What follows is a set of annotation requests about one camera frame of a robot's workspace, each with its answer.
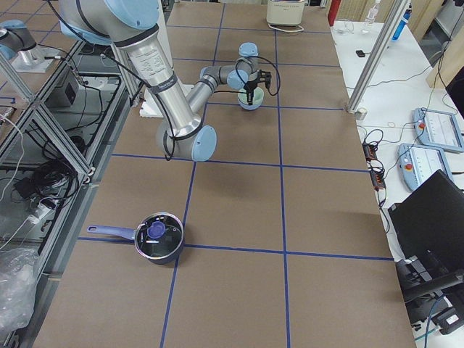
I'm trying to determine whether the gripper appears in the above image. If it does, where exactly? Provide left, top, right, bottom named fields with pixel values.
left=244, top=80, right=258, bottom=105

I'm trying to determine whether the green bowl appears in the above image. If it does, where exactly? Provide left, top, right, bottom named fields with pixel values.
left=237, top=87, right=264, bottom=101

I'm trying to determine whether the blue bowl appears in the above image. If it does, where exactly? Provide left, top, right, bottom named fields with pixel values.
left=238, top=99, right=262, bottom=111

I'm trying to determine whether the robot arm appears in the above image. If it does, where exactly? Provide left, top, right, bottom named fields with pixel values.
left=59, top=1, right=258, bottom=162

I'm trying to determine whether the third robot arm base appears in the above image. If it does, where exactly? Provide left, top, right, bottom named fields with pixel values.
left=1, top=20, right=51, bottom=73

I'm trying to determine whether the white appliance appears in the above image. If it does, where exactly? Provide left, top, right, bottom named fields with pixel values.
left=266, top=0, right=305, bottom=26

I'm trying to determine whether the orange black adapter box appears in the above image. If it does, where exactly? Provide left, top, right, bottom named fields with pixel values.
left=362, top=143, right=378, bottom=162

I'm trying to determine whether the clear plastic bottle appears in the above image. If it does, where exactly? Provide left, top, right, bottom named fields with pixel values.
left=364, top=0, right=381, bottom=27

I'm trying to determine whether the glass pot lid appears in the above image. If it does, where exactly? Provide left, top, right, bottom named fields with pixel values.
left=134, top=213, right=184, bottom=259

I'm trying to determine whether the blue water bottle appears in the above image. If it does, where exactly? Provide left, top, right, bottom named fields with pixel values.
left=391, top=2, right=413, bottom=41

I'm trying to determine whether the lower teach pendant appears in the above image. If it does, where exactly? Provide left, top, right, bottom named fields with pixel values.
left=398, top=143, right=452, bottom=191

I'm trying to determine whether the teach pendant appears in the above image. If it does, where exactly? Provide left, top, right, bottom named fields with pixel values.
left=398, top=143, right=452, bottom=191
left=412, top=107, right=463, bottom=153

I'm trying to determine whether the upper teach pendant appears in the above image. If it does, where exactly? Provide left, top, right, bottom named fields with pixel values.
left=412, top=107, right=463, bottom=153

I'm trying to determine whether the black laptop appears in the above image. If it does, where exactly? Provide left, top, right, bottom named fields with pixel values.
left=387, top=168, right=464, bottom=269

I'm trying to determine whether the clear plastic bag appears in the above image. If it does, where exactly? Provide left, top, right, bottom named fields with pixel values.
left=1, top=248, right=38, bottom=336

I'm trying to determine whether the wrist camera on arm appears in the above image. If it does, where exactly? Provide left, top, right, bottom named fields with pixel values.
left=259, top=70, right=272, bottom=90

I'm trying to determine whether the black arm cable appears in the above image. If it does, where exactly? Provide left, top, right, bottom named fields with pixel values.
left=212, top=56, right=281, bottom=97

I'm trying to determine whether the white cable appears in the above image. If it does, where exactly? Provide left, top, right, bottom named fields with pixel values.
left=270, top=22, right=305, bottom=34

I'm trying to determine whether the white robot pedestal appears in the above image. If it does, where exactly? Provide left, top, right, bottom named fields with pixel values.
left=128, top=1, right=196, bottom=129

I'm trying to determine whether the aluminium frame post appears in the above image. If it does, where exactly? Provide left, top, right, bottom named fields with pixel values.
left=347, top=0, right=410, bottom=120

